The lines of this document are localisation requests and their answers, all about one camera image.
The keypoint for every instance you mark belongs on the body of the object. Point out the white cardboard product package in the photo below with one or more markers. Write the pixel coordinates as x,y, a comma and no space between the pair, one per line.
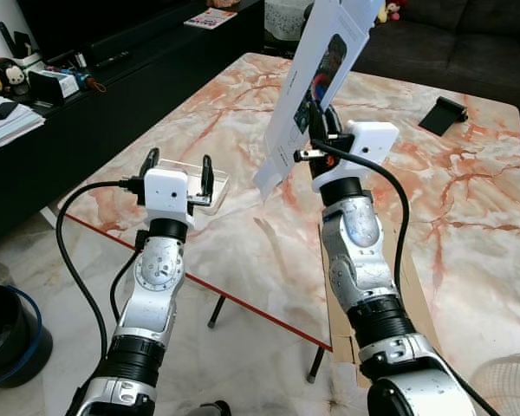
331,24

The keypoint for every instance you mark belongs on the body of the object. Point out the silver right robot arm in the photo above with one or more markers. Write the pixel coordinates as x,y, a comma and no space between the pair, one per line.
355,243

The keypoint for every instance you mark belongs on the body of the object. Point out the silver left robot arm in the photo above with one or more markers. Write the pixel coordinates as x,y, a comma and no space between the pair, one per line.
156,277

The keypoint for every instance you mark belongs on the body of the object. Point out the clear plastic tray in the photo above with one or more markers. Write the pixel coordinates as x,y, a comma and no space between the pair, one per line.
218,184

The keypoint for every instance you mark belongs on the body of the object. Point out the black low TV console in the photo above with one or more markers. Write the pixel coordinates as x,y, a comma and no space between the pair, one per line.
113,117

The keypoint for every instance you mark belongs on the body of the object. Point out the orange veined marble table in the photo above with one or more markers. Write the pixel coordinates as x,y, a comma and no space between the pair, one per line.
243,243

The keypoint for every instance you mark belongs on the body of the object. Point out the grey patterned cushion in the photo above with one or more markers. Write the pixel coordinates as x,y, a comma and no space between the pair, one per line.
288,19

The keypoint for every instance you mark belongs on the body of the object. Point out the black phone stand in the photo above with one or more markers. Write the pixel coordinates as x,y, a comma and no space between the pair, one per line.
440,117

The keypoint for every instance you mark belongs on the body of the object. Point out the black table leg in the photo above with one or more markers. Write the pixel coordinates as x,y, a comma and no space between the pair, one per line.
315,366
217,310

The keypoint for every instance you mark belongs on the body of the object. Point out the black box white label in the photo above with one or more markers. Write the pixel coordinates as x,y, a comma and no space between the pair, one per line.
54,87

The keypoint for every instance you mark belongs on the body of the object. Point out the yellow red plush toy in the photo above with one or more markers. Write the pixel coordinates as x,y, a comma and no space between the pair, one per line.
390,10

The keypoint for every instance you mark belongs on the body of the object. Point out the red white magazine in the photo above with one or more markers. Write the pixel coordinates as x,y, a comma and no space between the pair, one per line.
210,17

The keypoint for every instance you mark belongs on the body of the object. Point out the stack of white papers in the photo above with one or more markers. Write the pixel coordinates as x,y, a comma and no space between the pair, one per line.
9,126

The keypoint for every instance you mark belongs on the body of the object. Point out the dark grey sofa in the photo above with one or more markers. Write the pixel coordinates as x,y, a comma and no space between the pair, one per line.
451,35

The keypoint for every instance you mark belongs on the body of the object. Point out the black television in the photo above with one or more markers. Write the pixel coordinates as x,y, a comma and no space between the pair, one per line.
95,17

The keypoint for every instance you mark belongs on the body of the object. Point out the black white plush figure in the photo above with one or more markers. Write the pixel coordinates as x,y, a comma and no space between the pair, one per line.
11,78

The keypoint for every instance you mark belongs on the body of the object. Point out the brown cardboard sheet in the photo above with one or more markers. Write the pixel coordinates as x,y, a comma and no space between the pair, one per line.
420,303

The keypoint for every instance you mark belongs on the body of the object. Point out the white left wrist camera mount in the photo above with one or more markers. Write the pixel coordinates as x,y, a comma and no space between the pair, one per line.
166,191

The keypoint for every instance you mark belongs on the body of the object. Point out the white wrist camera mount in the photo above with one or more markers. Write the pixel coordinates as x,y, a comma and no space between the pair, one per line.
373,143
166,191

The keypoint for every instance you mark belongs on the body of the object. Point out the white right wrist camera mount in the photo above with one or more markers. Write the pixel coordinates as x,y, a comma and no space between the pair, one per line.
373,143

